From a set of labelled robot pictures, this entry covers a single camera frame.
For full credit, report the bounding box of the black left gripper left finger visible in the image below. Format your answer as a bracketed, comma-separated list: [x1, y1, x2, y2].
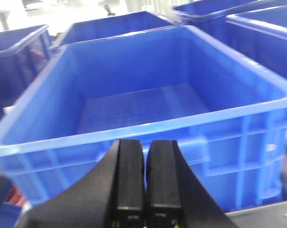
[16, 139, 144, 228]

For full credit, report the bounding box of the blue crate behind right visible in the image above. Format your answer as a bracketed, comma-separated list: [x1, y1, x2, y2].
[173, 0, 287, 79]

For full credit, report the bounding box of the blue crate behind left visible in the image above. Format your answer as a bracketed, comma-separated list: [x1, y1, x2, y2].
[0, 25, 52, 120]

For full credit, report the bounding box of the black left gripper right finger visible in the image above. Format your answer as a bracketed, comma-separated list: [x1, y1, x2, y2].
[146, 140, 237, 228]

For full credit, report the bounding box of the large blue crate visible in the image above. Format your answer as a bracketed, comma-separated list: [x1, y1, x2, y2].
[0, 26, 287, 211]

